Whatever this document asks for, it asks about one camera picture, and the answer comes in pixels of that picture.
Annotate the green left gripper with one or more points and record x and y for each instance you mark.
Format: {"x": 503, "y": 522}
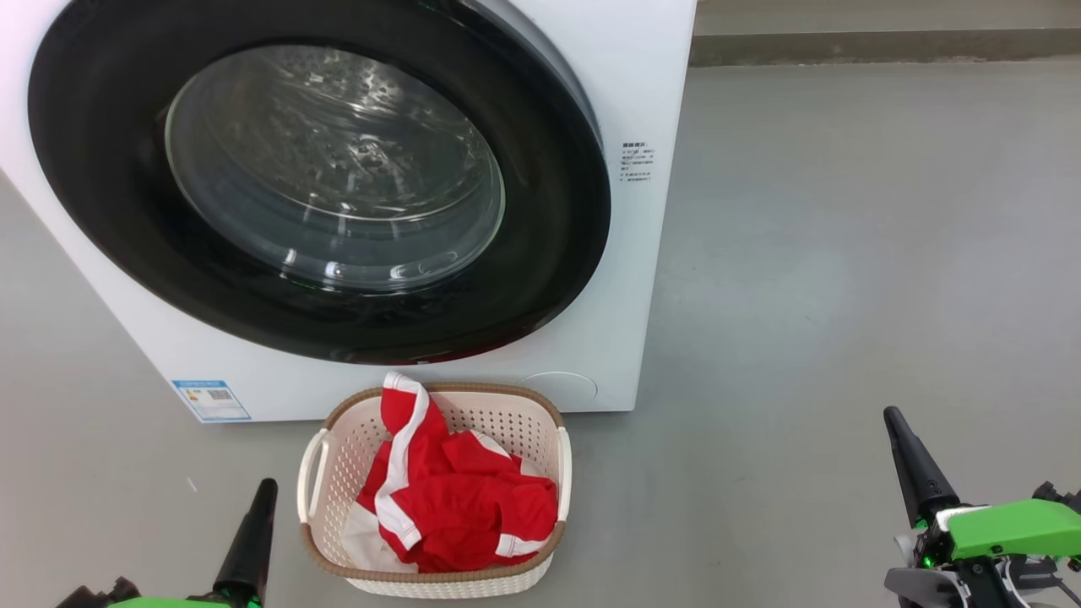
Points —
{"x": 160, "y": 603}

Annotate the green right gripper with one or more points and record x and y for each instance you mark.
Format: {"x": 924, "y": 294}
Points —
{"x": 1013, "y": 528}

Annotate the red and white garment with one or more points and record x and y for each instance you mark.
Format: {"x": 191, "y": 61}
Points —
{"x": 456, "y": 507}

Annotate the black round glass washer door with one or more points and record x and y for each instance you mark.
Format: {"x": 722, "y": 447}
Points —
{"x": 557, "y": 211}

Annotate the cream perforated laundry basket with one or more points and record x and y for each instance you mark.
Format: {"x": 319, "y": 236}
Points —
{"x": 338, "y": 473}

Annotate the white front-load washing machine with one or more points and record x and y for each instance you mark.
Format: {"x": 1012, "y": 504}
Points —
{"x": 642, "y": 84}

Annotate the blue energy label sticker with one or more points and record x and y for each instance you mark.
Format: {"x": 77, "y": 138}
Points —
{"x": 211, "y": 400}

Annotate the round white filter cover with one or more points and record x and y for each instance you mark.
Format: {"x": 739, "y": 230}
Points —
{"x": 562, "y": 388}

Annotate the black text notice sticker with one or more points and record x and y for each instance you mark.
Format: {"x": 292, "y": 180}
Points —
{"x": 638, "y": 161}

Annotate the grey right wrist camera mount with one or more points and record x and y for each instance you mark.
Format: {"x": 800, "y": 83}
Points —
{"x": 925, "y": 587}

